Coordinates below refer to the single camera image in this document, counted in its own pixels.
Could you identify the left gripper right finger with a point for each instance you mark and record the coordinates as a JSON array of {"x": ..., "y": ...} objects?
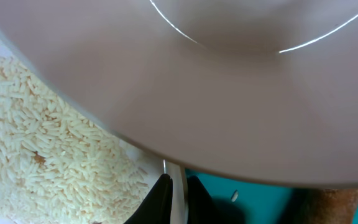
[{"x": 201, "y": 208}]

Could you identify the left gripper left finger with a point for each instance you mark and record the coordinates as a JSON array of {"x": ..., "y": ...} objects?
[{"x": 157, "y": 206}]

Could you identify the large white plate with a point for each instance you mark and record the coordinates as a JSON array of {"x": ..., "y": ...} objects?
[{"x": 260, "y": 91}]

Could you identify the teal serving tray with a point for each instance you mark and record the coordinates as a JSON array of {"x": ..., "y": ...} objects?
[{"x": 258, "y": 203}]

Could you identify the brown carrot-shaped food scrap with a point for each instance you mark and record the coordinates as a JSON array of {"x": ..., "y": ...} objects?
[{"x": 328, "y": 206}]

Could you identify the pile of white rice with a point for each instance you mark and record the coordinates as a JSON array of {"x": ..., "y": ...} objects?
[{"x": 57, "y": 166}]

